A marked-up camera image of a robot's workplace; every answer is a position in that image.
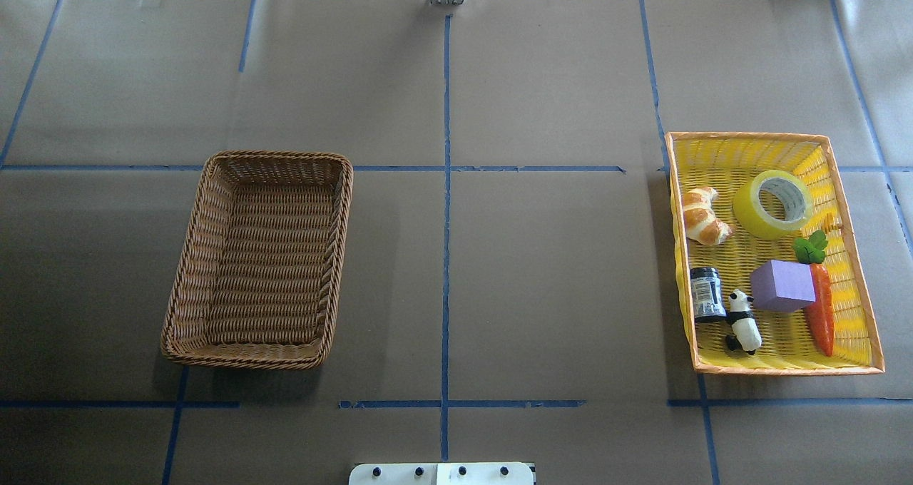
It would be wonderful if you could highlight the yellow tape roll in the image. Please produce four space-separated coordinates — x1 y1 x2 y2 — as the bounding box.
733 170 813 240

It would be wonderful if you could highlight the brown wicker basket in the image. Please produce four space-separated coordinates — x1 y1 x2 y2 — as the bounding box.
160 150 355 370

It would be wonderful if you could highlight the yellow woven basket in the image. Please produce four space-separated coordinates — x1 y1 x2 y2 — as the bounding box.
665 132 886 377

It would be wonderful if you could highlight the toy croissant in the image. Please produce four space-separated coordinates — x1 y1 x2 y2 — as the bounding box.
682 187 737 247

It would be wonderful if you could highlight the small dark jar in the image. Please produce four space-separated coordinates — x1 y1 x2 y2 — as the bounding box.
689 267 727 323

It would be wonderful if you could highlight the toy panda figure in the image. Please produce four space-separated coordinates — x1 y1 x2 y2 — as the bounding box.
724 289 762 355

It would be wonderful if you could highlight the purple cube block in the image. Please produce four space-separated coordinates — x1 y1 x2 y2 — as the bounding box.
750 260 817 313

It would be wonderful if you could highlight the toy carrot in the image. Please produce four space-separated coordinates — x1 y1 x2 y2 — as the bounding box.
792 230 835 357

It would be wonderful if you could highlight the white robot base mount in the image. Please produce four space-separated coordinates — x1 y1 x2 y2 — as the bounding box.
348 461 537 484

